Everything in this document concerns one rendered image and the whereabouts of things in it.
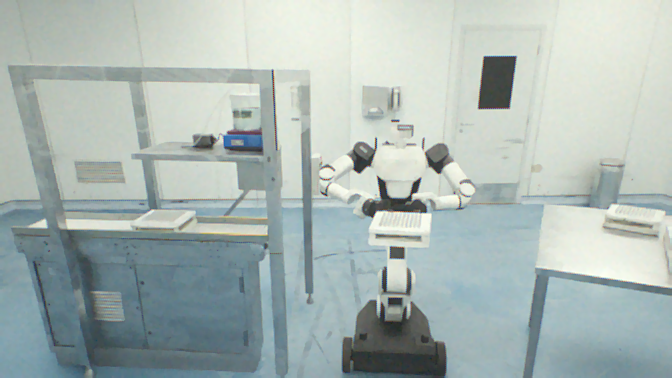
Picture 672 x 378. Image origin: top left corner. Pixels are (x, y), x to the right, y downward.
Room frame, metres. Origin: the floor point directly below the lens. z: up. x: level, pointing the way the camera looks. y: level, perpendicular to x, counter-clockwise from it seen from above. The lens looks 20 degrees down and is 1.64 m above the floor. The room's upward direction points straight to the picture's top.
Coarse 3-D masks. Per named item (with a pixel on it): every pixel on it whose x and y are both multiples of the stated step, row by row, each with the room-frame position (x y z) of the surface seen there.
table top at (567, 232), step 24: (552, 216) 2.53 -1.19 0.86; (576, 216) 2.53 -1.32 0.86; (600, 216) 2.53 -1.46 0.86; (552, 240) 2.13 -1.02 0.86; (576, 240) 2.13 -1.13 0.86; (600, 240) 2.13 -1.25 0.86; (624, 240) 2.14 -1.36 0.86; (648, 240) 2.14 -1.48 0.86; (552, 264) 1.83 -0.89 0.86; (576, 264) 1.83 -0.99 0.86; (600, 264) 1.83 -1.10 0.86; (624, 264) 1.84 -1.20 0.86; (648, 264) 1.84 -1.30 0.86; (648, 288) 1.64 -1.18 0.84
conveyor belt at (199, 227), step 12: (72, 228) 2.35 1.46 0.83; (84, 228) 2.35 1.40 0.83; (96, 228) 2.35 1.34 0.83; (108, 228) 2.35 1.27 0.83; (120, 228) 2.35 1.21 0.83; (132, 228) 2.36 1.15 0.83; (192, 228) 2.36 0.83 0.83; (204, 228) 2.36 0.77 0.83; (216, 228) 2.36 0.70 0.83; (228, 228) 2.36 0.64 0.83; (240, 228) 2.36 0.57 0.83; (252, 228) 2.36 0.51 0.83; (264, 228) 2.36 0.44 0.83; (204, 240) 2.19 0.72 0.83; (216, 240) 2.19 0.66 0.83; (228, 240) 2.18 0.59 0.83
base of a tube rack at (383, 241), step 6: (378, 234) 1.82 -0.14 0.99; (372, 240) 1.76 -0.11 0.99; (378, 240) 1.76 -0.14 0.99; (384, 240) 1.75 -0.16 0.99; (390, 240) 1.75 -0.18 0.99; (396, 240) 1.75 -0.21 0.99; (402, 240) 1.75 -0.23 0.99; (408, 240) 1.75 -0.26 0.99; (414, 240) 1.75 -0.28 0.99; (420, 240) 1.75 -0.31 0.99; (402, 246) 1.74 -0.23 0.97; (408, 246) 1.73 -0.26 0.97; (414, 246) 1.73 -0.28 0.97; (420, 246) 1.72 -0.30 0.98; (426, 246) 1.72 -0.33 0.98
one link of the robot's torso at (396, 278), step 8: (392, 248) 2.38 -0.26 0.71; (400, 248) 2.37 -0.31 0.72; (392, 256) 2.35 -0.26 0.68; (400, 256) 2.35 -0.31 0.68; (392, 264) 2.27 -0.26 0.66; (400, 264) 2.27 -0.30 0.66; (384, 272) 2.25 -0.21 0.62; (392, 272) 2.24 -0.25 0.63; (400, 272) 2.23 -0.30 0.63; (408, 272) 2.24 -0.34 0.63; (384, 280) 2.23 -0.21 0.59; (392, 280) 2.21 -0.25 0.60; (400, 280) 2.21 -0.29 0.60; (408, 280) 2.21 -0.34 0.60; (384, 288) 2.21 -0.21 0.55; (392, 288) 2.21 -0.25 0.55; (400, 288) 2.20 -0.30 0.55; (408, 288) 2.21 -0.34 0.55
